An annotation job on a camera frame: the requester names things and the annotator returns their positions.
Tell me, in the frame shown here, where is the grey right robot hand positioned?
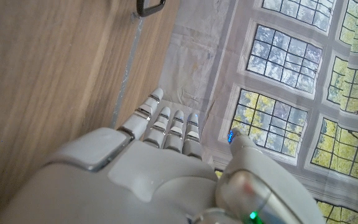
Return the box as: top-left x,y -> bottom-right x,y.
0,87 -> 328,224

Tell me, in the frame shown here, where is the wooden drawer with red front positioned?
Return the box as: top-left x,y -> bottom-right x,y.
136,0 -> 167,17

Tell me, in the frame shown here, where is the printed window backdrop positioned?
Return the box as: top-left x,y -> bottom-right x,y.
158,0 -> 358,224

